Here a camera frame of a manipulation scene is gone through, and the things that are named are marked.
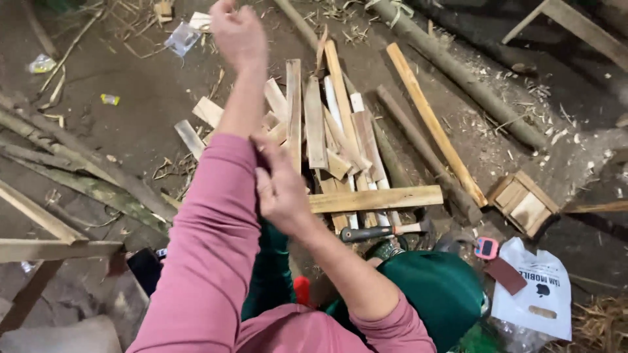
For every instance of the black object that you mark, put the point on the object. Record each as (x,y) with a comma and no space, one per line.
(144,269)

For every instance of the clear plastic bag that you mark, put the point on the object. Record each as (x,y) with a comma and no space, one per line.
(182,39)

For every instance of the heap of straw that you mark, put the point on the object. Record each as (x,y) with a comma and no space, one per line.
(598,323)

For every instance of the pink tape measure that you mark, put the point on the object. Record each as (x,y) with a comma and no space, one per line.
(486,248)

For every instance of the dark round wooden pole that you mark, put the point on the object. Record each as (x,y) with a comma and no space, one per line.
(417,142)

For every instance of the crumpled clear wrapper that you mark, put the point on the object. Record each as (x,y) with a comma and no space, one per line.
(41,63)

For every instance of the person's left hand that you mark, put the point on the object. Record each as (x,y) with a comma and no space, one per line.
(240,39)

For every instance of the wide wooden plank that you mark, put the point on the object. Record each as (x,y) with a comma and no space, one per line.
(378,198)

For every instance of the brown sandpaper sheet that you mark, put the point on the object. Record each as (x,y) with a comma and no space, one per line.
(505,275)

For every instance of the thick long log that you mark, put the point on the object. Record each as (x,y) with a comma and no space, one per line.
(456,73)

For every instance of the green trousers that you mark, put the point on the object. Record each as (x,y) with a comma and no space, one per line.
(431,289)

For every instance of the hammer with black grip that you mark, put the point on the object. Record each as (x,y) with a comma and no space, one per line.
(368,233)

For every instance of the green sandal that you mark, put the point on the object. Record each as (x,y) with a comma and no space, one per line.
(385,249)

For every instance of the long light wooden stick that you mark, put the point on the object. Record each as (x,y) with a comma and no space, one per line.
(431,122)

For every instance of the small yellow wrapper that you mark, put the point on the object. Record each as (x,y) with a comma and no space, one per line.
(110,99)

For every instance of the thin round pole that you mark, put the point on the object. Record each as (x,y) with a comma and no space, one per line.
(297,22)

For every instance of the grey sack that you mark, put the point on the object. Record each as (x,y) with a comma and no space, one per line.
(59,336)

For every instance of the small wooden box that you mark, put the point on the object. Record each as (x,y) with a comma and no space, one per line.
(524,203)

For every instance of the person's left fingers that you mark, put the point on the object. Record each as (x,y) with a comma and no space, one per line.
(221,9)

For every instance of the pale wood offcut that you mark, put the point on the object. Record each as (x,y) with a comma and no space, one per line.
(200,21)

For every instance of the person's right hand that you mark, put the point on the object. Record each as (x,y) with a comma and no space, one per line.
(284,196)

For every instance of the crumpled clear plastic sheet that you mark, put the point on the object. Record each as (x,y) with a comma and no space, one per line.
(515,338)

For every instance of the small wood offcut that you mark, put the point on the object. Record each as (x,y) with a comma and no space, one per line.
(163,10)

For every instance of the wooden frame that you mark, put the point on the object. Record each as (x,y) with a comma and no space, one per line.
(584,29)
(44,247)

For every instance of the pile of wooden slats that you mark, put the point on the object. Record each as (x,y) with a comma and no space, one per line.
(314,127)

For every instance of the heap of bamboo poles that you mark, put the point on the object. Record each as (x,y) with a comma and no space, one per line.
(88,171)

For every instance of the white plastic bag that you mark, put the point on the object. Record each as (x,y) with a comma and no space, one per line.
(539,304)

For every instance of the thin wooden strip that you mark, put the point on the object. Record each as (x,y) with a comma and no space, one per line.
(596,207)

